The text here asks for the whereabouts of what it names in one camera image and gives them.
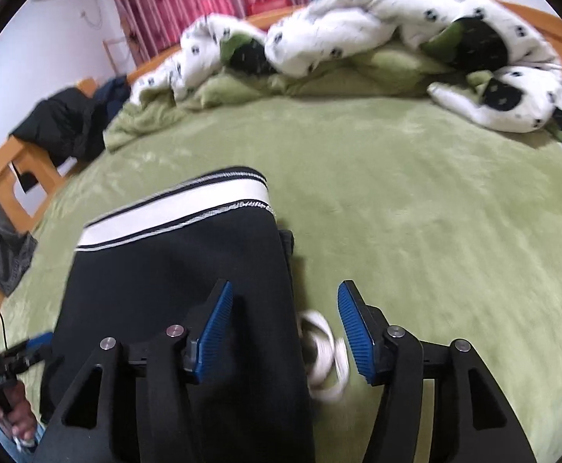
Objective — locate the green fleece blanket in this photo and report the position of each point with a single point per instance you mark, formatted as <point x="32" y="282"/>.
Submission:
<point x="390" y="70"/>

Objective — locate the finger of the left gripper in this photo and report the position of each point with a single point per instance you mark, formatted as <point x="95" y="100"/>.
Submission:
<point x="45" y="339"/>
<point x="25" y="355"/>

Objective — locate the left hand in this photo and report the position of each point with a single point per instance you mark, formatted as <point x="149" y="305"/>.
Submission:
<point x="20" y="422"/>

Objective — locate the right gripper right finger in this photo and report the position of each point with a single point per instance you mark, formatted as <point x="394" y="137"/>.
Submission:
<point x="364" y="326"/>

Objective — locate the black pants with white stripe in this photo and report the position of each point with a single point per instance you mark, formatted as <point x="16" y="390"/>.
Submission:
<point x="115" y="389"/>

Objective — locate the white flower pattern duvet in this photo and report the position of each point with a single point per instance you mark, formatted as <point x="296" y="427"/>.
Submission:
<point x="513" y="74"/>

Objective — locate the red chair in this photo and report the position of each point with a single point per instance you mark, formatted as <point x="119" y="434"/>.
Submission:
<point x="265" y="6"/>

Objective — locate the black jacket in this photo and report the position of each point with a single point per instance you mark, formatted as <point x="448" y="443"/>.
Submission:
<point x="68" y="124"/>

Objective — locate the wooden coat stand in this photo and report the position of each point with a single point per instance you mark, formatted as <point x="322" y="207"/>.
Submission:
<point x="122" y="52"/>

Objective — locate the wooden bed frame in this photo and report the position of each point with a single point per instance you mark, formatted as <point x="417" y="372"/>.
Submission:
<point x="27" y="158"/>

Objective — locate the navy blue garment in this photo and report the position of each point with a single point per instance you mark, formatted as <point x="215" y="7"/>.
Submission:
<point x="110" y="97"/>

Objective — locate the green bed sheet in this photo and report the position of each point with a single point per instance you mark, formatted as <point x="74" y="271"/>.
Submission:
<point x="452" y="230"/>

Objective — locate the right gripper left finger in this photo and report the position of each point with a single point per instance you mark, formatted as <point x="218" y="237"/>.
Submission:
<point x="206" y="325"/>

